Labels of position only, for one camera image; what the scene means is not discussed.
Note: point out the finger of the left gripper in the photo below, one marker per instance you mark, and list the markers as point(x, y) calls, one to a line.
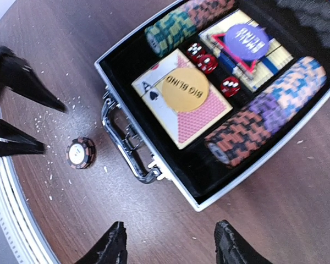
point(17, 74)
point(16, 142)

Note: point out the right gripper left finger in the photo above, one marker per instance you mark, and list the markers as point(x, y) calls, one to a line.
point(111, 247)

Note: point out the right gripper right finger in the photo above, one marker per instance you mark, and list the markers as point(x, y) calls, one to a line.
point(231, 247)

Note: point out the aluminium poker case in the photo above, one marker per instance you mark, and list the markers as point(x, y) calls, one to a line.
point(299, 154)

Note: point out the red die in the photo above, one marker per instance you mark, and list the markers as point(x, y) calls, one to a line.
point(230, 86)

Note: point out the purple round button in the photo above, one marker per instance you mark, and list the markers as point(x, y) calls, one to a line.
point(247, 42)

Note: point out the chip row in case right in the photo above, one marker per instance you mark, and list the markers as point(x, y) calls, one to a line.
point(250, 128)

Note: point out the chip row in case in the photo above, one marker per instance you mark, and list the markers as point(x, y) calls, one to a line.
point(250, 128)
point(180, 24)

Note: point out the chip row in case left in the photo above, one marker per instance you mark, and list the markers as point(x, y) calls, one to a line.
point(180, 24)

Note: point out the gold dealer button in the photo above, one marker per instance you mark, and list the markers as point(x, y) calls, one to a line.
point(185, 89)

